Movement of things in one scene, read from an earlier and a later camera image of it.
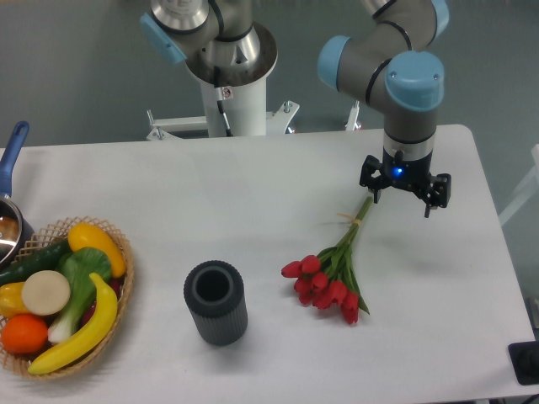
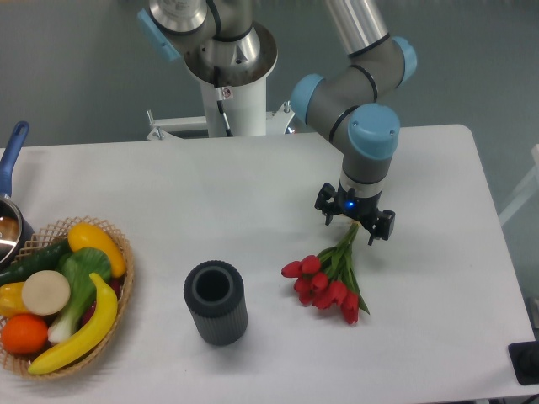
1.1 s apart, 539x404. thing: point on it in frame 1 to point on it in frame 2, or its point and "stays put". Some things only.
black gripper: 415,173 to 363,209
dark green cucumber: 46,258 stays put
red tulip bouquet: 329,279 stays put
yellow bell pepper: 11,300 stays put
